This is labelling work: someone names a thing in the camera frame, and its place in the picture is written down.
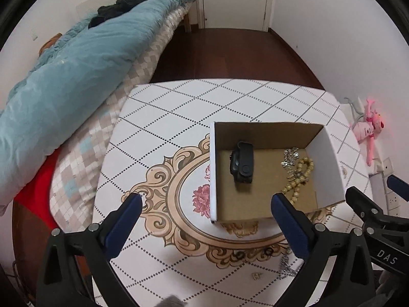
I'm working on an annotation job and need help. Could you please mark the thick silver chain necklace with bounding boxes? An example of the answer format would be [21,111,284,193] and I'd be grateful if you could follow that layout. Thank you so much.
[278,252,304,277]

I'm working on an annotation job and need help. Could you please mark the wooden bead bracelet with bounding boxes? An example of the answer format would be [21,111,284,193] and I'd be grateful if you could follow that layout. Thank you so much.
[281,157,315,207]

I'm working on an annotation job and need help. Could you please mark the thin silver chain necklace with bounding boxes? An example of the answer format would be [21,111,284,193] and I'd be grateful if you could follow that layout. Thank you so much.
[280,146,301,180]

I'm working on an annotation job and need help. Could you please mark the white power strip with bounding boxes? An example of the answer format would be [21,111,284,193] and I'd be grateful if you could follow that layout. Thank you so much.
[367,157,402,216]

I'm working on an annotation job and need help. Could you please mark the red cloth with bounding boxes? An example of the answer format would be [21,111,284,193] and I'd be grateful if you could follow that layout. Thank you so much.
[14,148,61,230]

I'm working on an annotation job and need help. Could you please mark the pink panther plush toy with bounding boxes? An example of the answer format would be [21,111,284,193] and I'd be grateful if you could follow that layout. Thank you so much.
[351,98,385,166]

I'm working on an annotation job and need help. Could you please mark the checkered bed sheet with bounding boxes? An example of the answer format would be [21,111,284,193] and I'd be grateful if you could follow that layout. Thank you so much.
[49,4,191,233]

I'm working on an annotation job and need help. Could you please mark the white cardboard box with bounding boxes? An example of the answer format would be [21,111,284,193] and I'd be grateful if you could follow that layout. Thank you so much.
[209,121,345,223]

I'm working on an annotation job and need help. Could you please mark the white patterned tablecloth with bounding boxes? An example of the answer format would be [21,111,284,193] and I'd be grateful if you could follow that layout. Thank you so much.
[93,79,371,306]

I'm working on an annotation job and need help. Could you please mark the teal fluffy blanket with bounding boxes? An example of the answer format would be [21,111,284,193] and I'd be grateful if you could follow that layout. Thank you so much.
[1,0,194,210]

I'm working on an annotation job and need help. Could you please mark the white door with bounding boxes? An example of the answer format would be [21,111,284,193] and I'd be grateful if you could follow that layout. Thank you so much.
[198,0,273,32]

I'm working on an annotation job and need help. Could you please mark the black clothing on bed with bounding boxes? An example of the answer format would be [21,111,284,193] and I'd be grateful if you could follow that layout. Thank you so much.
[88,0,147,28]

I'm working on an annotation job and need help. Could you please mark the wire clothes hanger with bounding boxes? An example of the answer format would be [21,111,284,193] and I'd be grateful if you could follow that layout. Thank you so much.
[344,97,364,117]

